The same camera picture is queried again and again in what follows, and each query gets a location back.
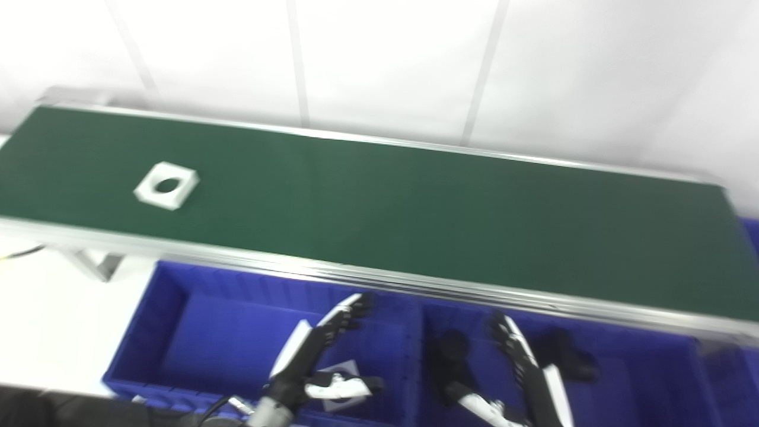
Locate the black floor cable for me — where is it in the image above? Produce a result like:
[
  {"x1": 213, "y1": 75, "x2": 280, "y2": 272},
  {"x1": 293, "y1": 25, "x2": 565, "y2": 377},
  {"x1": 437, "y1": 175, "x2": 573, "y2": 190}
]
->
[{"x1": 0, "y1": 245, "x2": 46, "y2": 260}]

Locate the blue plastic bin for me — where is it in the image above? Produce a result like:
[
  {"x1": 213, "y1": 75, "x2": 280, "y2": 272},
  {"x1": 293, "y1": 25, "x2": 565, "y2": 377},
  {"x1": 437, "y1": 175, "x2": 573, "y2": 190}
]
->
[
  {"x1": 415, "y1": 299, "x2": 712, "y2": 427},
  {"x1": 694, "y1": 216, "x2": 759, "y2": 427},
  {"x1": 102, "y1": 261, "x2": 424, "y2": 427}
]

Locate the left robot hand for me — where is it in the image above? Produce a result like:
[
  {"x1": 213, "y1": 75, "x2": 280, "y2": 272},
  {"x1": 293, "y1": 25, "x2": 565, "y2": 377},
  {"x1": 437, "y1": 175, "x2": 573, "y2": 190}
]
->
[{"x1": 263, "y1": 292, "x2": 385, "y2": 413}]

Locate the black part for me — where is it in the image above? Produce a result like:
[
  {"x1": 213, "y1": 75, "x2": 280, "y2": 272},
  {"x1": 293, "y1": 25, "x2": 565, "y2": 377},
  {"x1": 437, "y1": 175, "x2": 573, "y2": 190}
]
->
[
  {"x1": 427, "y1": 329, "x2": 476, "y2": 409},
  {"x1": 532, "y1": 328, "x2": 599, "y2": 383}
]

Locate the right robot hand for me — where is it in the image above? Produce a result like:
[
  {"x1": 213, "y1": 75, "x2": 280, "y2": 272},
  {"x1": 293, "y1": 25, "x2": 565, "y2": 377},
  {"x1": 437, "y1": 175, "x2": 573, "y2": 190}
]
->
[{"x1": 440, "y1": 311, "x2": 576, "y2": 427}]

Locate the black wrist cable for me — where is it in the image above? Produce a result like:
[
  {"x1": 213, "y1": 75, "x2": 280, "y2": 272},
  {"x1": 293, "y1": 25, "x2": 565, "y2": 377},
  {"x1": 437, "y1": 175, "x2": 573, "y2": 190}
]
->
[{"x1": 197, "y1": 394, "x2": 257, "y2": 427}]

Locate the white square part with hole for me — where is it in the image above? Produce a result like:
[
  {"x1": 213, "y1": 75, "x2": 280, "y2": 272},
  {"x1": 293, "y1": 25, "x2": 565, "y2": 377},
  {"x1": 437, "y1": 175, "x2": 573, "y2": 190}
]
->
[
  {"x1": 319, "y1": 359, "x2": 372, "y2": 413},
  {"x1": 133, "y1": 161, "x2": 200, "y2": 211}
]

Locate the aluminium conveyor leg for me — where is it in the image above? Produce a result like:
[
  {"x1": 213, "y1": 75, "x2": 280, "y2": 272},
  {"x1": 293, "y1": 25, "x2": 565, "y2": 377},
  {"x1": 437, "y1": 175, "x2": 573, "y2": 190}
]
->
[{"x1": 55, "y1": 246, "x2": 126, "y2": 283}]

